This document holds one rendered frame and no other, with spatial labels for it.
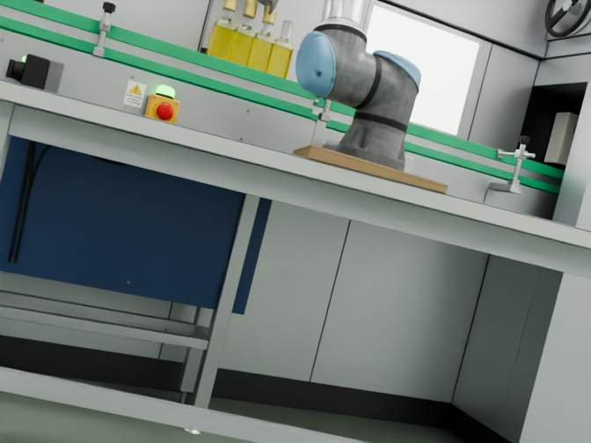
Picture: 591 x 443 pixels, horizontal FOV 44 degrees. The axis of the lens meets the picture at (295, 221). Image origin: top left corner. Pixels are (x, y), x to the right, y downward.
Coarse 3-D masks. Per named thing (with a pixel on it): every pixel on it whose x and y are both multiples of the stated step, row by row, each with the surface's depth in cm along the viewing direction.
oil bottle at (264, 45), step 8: (264, 32) 202; (256, 40) 201; (264, 40) 202; (272, 40) 202; (256, 48) 201; (264, 48) 202; (272, 48) 203; (256, 56) 201; (264, 56) 202; (256, 64) 202; (264, 64) 202
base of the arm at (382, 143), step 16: (352, 128) 153; (368, 128) 151; (384, 128) 150; (400, 128) 152; (352, 144) 151; (368, 144) 149; (384, 144) 150; (400, 144) 153; (368, 160) 149; (384, 160) 149; (400, 160) 152
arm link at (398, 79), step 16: (384, 64) 150; (400, 64) 150; (384, 80) 148; (400, 80) 150; (416, 80) 152; (368, 96) 149; (384, 96) 150; (400, 96) 150; (416, 96) 154; (368, 112) 151; (384, 112) 150; (400, 112) 151
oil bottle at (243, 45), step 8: (240, 32) 199; (248, 32) 200; (240, 40) 199; (248, 40) 200; (232, 48) 199; (240, 48) 200; (248, 48) 200; (232, 56) 199; (240, 56) 200; (248, 56) 201; (240, 64) 200; (248, 64) 201
